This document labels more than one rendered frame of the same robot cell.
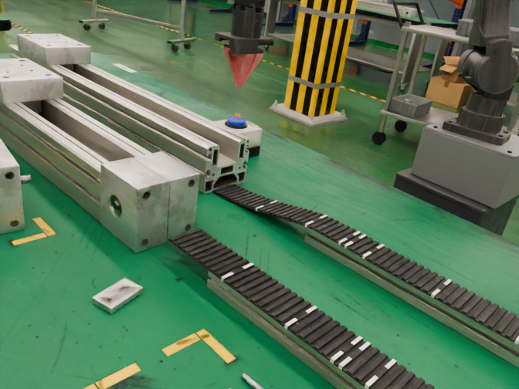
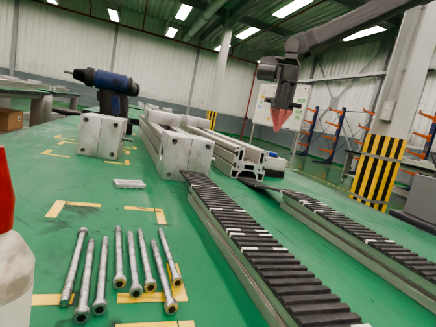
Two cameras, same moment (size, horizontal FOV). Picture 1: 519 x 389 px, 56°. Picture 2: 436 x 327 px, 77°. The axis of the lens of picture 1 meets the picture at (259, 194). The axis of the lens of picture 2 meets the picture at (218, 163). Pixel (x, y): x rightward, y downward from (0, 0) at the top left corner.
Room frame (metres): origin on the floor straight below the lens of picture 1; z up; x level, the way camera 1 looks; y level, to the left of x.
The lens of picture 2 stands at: (0.10, -0.20, 0.93)
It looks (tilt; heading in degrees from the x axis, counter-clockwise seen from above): 9 degrees down; 28
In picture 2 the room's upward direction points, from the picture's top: 12 degrees clockwise
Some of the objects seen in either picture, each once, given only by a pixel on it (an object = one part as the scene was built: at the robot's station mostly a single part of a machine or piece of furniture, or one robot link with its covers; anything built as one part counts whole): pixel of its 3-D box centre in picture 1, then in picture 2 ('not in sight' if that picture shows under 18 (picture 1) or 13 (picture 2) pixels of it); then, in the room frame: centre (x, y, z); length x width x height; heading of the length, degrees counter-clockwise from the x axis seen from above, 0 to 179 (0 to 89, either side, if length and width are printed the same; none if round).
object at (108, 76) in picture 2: not in sight; (96, 104); (0.68, 0.58, 0.89); 0.20 x 0.08 x 0.22; 140
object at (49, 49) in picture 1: (53, 54); (193, 124); (1.20, 0.55, 0.87); 0.16 x 0.11 x 0.07; 49
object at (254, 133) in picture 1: (231, 138); (266, 164); (0.95, 0.07, 0.81); 0.10 x 0.08 x 0.06; 139
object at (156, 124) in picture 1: (106, 101); (206, 141); (1.04, 0.37, 0.82); 0.80 x 0.10 x 0.09; 49
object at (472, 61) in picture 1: (486, 76); not in sight; (0.98, -0.40, 1.00); 0.09 x 0.05 x 0.10; 94
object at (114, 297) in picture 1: (118, 295); (129, 183); (0.44, 0.14, 0.78); 0.05 x 0.03 x 0.01; 153
